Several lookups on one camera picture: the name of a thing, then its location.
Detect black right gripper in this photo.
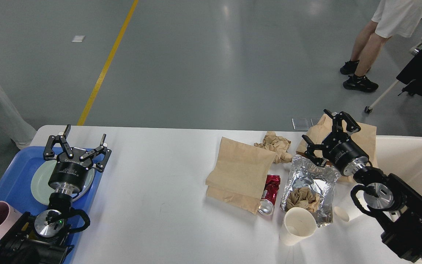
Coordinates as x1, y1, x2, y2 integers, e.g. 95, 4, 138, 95
302, 109, 369, 176

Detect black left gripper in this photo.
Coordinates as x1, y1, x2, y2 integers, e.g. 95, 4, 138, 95
43, 125, 112, 194

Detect green plate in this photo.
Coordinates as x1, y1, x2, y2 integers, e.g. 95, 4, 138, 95
30, 160, 96, 206

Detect large brown paper bag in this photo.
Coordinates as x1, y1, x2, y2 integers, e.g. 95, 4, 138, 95
206, 137, 276, 214

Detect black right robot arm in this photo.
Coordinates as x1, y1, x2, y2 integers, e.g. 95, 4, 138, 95
303, 109, 422, 262

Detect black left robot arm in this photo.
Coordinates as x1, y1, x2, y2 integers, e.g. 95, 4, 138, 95
0, 125, 112, 264

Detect silver foil bag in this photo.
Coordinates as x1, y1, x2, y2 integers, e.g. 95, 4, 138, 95
280, 154, 341, 227

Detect crumpled paper on foil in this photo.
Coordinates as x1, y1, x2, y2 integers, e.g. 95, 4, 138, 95
286, 187, 320, 213

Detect small white paper cup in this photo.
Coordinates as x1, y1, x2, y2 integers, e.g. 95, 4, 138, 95
333, 197, 363, 222

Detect crumpled brown paper ball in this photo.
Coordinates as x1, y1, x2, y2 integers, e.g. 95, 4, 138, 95
253, 131, 293, 164

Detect black sneakers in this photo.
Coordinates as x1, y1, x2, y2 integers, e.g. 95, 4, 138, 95
340, 60, 379, 92

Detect beige plastic bin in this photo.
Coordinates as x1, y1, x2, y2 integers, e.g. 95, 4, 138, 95
375, 136, 422, 196

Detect crushed red soda can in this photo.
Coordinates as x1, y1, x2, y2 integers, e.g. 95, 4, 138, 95
258, 175, 280, 215

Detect person in white trousers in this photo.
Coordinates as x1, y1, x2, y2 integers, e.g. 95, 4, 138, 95
0, 85, 37, 150

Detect passer-by in white shorts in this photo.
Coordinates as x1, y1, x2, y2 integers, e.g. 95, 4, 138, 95
350, 0, 422, 77

